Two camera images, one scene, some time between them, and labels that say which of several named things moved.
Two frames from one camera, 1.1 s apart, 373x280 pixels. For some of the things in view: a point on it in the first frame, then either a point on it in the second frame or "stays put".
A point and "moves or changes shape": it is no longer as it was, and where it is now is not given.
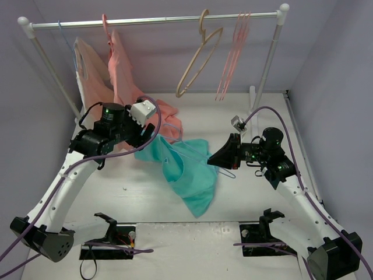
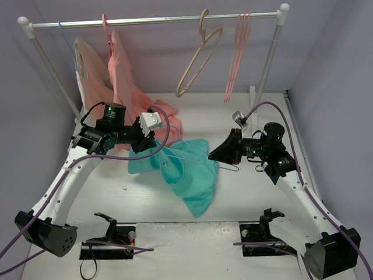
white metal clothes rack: x=278 y=17 stays put
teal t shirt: x=187 y=170 moves or changes shape
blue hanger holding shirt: x=71 y=48 stays put
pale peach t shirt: x=93 y=83 stays put
